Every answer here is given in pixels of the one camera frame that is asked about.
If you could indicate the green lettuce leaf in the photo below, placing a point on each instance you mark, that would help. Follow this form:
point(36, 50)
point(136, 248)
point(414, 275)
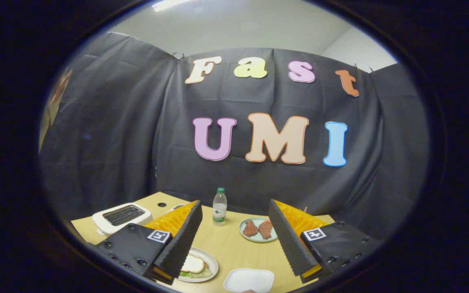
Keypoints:
point(196, 275)

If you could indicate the ceiling light panel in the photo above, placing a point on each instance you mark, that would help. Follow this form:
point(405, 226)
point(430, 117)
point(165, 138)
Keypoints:
point(169, 4)

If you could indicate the white round plate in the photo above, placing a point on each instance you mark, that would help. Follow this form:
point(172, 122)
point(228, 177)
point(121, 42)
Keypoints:
point(212, 262)

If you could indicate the white toaster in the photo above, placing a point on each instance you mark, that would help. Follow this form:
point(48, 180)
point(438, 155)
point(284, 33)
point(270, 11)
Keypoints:
point(104, 226)

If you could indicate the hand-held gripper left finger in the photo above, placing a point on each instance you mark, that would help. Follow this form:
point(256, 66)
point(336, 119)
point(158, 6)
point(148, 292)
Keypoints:
point(181, 242)

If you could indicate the clear plastic water bottle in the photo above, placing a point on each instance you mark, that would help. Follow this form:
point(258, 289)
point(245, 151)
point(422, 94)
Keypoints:
point(219, 209)

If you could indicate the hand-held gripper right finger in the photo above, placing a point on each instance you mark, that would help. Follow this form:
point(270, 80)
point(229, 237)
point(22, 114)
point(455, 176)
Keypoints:
point(289, 244)

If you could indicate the white square dish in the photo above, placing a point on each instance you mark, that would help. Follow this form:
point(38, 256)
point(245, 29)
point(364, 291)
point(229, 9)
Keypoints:
point(248, 280)

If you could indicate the pale green round plate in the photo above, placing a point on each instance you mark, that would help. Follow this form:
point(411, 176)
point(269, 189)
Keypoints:
point(244, 237)

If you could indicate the bread slice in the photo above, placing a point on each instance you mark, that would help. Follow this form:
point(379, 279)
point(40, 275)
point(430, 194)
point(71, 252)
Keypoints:
point(193, 264)

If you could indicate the black backdrop cloth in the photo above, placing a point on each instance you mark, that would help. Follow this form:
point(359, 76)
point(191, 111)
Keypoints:
point(259, 97)

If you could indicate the brown fried meat piece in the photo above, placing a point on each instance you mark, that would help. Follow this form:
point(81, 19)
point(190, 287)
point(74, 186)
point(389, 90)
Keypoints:
point(250, 228)
point(265, 229)

